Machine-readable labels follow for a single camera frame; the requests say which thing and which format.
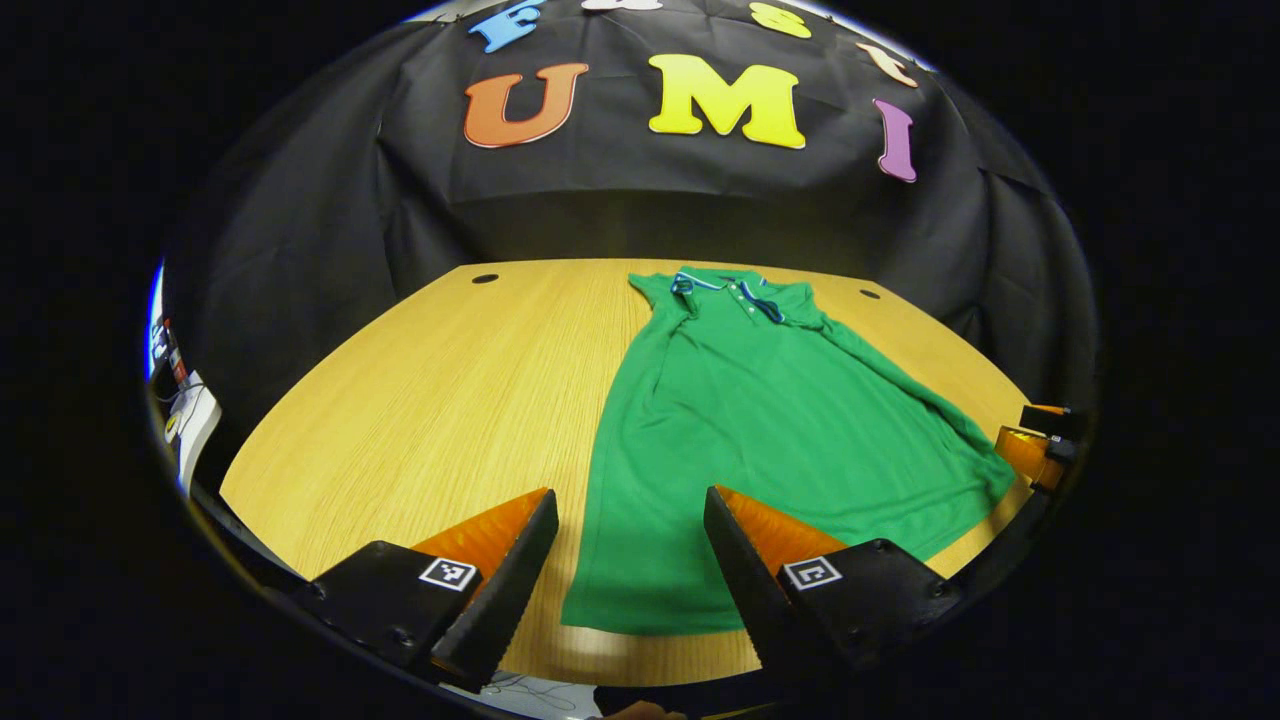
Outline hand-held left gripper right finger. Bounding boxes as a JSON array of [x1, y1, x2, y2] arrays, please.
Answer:
[[703, 485, 966, 676]]

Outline white side table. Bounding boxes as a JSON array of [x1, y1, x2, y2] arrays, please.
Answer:
[[163, 370, 223, 496]]

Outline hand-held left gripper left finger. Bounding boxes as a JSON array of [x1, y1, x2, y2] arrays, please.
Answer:
[[293, 487, 560, 693]]

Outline green T-shirt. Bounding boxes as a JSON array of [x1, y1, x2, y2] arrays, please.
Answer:
[[560, 265, 1018, 636]]

